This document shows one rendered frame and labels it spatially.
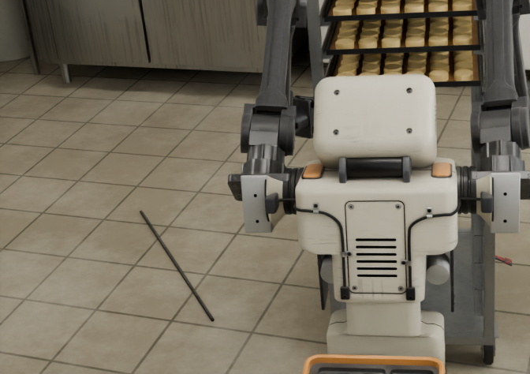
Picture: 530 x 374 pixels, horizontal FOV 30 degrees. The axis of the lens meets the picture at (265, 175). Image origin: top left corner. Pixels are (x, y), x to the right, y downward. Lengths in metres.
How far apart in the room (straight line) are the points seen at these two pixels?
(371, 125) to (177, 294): 2.01
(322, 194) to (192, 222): 2.38
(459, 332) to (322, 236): 1.38
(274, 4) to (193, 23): 3.05
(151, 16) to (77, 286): 1.88
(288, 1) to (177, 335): 1.62
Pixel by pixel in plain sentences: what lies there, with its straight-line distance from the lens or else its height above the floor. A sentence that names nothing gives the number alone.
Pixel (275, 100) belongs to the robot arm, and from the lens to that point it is 1.92.
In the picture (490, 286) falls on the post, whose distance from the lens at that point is 2.93.
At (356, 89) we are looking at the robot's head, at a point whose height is 1.30.
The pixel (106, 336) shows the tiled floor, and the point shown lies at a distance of 3.46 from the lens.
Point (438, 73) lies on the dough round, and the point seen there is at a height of 0.97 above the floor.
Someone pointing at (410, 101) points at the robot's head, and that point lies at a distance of 1.70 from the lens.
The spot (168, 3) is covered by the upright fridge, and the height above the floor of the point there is 0.52.
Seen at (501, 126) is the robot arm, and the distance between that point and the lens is 1.83.
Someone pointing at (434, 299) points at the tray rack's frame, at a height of 0.15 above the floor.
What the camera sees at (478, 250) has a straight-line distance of 2.94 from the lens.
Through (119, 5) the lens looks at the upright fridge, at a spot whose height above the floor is 0.50.
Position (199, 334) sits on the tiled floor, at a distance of 3.38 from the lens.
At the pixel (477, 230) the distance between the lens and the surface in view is 2.86.
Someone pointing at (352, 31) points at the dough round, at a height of 1.06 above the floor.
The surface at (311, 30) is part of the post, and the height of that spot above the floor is 1.12.
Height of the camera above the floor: 1.95
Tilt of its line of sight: 27 degrees down
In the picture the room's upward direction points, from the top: 6 degrees counter-clockwise
